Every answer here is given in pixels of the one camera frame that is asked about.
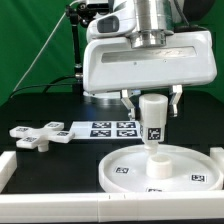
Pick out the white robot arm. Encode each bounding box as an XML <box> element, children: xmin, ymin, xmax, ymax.
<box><xmin>83</xmin><ymin>0</ymin><xmax>217</xmax><ymax>120</ymax></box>

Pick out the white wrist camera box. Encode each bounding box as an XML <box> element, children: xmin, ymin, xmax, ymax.
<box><xmin>86</xmin><ymin>16</ymin><xmax>135</xmax><ymax>42</ymax></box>

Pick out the black cable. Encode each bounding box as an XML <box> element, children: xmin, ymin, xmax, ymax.
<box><xmin>9</xmin><ymin>75</ymin><xmax>84</xmax><ymax>99</ymax></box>

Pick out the white front barrier rail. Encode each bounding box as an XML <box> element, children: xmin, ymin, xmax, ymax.
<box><xmin>0</xmin><ymin>190</ymin><xmax>224</xmax><ymax>223</ymax></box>

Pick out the white cable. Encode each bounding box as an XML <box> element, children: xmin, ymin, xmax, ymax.
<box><xmin>11</xmin><ymin>0</ymin><xmax>86</xmax><ymax>94</ymax></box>

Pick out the white left barrier block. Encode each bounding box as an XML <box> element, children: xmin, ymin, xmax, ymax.
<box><xmin>0</xmin><ymin>151</ymin><xmax>17</xmax><ymax>193</ymax></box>

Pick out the white round table top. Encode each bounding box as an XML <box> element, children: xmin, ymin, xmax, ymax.
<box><xmin>98</xmin><ymin>144</ymin><xmax>224</xmax><ymax>193</ymax></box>

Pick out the white marker tag sheet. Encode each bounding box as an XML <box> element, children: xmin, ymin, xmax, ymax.
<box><xmin>70</xmin><ymin>121</ymin><xmax>141</xmax><ymax>140</ymax></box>

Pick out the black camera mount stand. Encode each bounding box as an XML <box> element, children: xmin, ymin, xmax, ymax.
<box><xmin>65</xmin><ymin>2</ymin><xmax>96</xmax><ymax>93</ymax></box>

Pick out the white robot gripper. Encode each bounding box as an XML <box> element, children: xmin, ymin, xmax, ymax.
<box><xmin>83</xmin><ymin>31</ymin><xmax>217</xmax><ymax>120</ymax></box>

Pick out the white cross-shaped table base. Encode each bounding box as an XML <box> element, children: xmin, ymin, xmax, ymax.
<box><xmin>9</xmin><ymin>121</ymin><xmax>75</xmax><ymax>152</ymax></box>

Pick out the black rear camera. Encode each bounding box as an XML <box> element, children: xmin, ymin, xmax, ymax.
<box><xmin>86</xmin><ymin>0</ymin><xmax>109</xmax><ymax>12</ymax></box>

